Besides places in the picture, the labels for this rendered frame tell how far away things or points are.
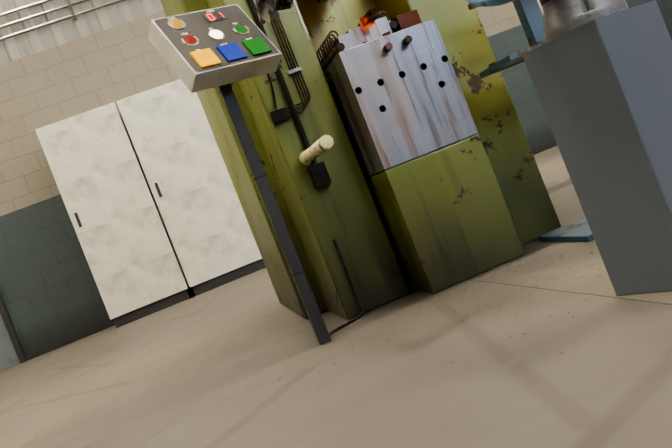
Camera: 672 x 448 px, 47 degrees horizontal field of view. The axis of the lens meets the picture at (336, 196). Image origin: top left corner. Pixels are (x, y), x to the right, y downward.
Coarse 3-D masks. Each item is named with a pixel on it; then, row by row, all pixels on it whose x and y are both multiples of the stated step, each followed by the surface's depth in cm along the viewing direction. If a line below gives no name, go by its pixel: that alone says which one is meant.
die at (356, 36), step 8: (360, 24) 283; (376, 24) 284; (384, 24) 285; (352, 32) 282; (360, 32) 283; (368, 32) 283; (376, 32) 284; (384, 32) 285; (336, 40) 284; (344, 40) 282; (352, 40) 282; (360, 40) 283; (368, 40) 283; (328, 56) 303
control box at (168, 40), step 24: (168, 24) 253; (192, 24) 257; (216, 24) 261; (240, 24) 265; (168, 48) 249; (192, 48) 249; (192, 72) 243; (216, 72) 247; (240, 72) 255; (264, 72) 263
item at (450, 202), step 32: (416, 160) 277; (448, 160) 280; (480, 160) 282; (384, 192) 286; (416, 192) 277; (448, 192) 279; (480, 192) 281; (384, 224) 304; (416, 224) 276; (448, 224) 278; (480, 224) 280; (512, 224) 282; (416, 256) 278; (448, 256) 277; (480, 256) 279; (512, 256) 282; (416, 288) 294
